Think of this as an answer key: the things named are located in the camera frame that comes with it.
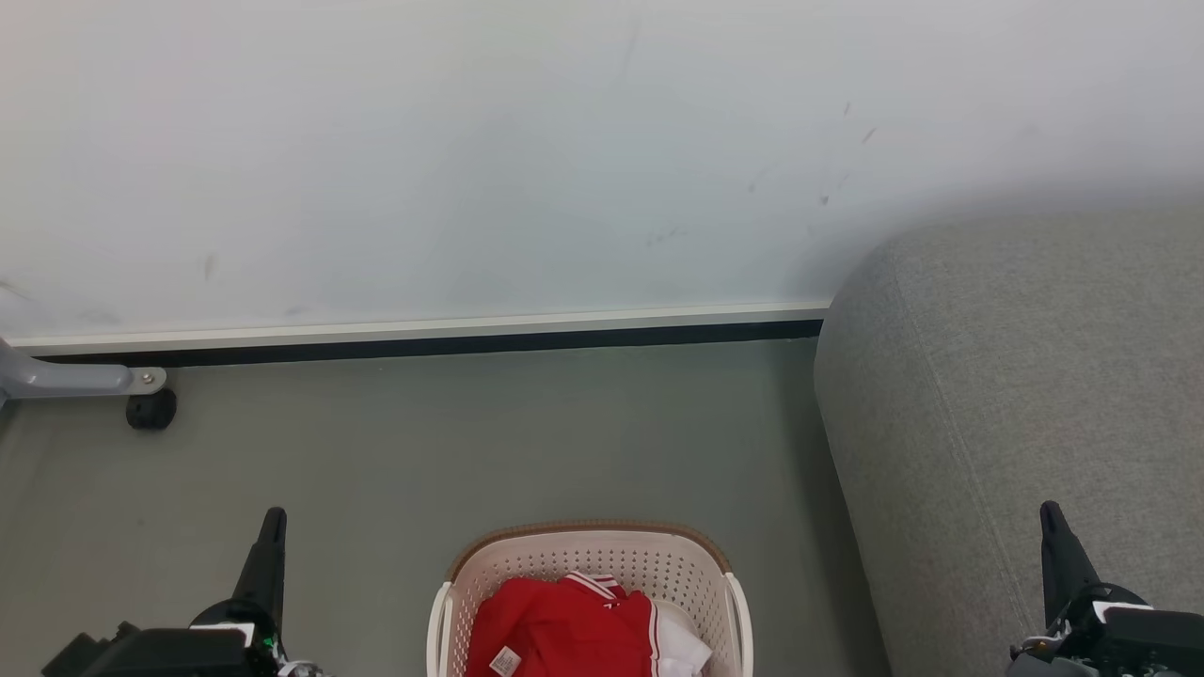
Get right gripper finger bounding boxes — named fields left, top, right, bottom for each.
left=1040, top=501, right=1101, bottom=627

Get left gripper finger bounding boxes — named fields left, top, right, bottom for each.
left=232, top=508, right=287, bottom=627

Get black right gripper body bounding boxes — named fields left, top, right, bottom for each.
left=1008, top=583, right=1204, bottom=677

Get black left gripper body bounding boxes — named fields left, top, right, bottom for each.
left=42, top=600, right=325, bottom=677

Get red garment with white sleeve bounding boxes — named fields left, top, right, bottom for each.
left=466, top=572, right=713, bottom=677

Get grey fabric sofa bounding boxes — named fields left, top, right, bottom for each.
left=814, top=202, right=1204, bottom=677

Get black caster wheel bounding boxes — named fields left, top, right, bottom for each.
left=126, top=387, right=178, bottom=432

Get grey metal stand leg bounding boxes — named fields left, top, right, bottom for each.
left=0, top=337, right=168, bottom=407

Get white and black baseboard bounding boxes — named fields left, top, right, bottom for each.
left=0, top=301, right=829, bottom=368

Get cream perforated laundry basket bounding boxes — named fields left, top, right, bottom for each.
left=426, top=520, right=754, bottom=677

